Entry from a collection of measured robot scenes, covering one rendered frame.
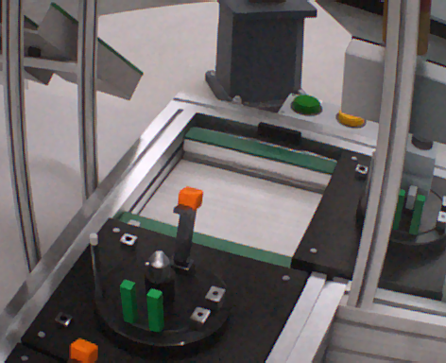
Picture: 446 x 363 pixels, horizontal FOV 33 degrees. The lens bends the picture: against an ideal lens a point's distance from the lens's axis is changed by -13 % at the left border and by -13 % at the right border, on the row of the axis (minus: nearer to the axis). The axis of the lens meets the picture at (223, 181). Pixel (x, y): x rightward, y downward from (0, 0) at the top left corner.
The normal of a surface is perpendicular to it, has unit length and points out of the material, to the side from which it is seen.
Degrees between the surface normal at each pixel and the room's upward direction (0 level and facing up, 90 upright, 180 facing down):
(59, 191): 0
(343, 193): 0
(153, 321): 90
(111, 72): 90
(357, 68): 90
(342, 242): 0
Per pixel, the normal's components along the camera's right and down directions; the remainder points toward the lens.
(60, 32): 0.86, 0.32
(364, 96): -0.36, 0.53
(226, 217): 0.04, -0.81
